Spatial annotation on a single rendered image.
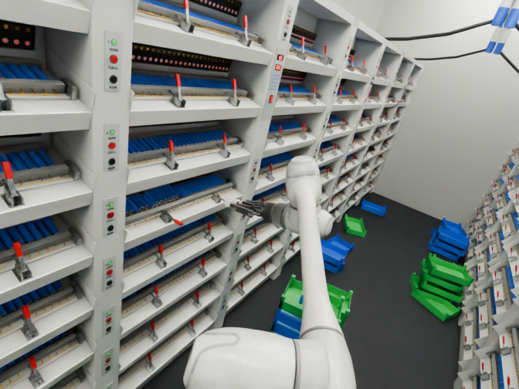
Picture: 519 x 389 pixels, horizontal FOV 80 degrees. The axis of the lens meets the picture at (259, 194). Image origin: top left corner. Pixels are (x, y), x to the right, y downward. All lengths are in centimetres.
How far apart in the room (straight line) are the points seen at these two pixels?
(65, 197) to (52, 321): 40
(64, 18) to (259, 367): 74
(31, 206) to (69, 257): 21
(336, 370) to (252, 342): 16
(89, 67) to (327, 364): 77
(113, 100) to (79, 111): 8
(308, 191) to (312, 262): 22
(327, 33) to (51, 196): 160
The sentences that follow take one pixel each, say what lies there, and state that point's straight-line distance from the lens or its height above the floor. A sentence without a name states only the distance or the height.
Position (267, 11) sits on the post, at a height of 167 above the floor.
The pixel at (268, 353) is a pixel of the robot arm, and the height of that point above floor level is 107.
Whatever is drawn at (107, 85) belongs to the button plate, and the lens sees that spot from 82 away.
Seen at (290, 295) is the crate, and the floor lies 40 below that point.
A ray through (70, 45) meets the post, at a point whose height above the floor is 146.
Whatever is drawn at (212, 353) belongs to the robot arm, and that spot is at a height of 105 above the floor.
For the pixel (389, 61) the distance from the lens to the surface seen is 329.
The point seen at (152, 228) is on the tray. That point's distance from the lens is 110.
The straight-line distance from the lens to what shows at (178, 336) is 181.
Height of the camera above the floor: 154
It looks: 25 degrees down
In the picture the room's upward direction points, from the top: 14 degrees clockwise
